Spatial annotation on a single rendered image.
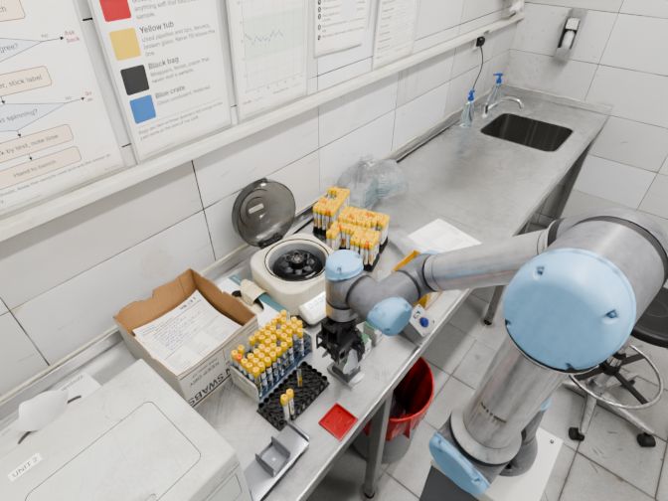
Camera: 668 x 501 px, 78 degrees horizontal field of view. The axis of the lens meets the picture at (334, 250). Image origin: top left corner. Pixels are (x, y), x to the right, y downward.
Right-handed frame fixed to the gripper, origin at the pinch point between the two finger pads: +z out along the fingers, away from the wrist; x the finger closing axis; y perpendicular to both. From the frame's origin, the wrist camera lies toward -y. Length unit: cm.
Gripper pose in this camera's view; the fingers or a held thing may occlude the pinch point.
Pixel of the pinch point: (346, 359)
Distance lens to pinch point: 109.5
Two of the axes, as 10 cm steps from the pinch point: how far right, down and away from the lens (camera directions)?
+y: -6.6, 4.8, -5.8
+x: 7.5, 4.2, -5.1
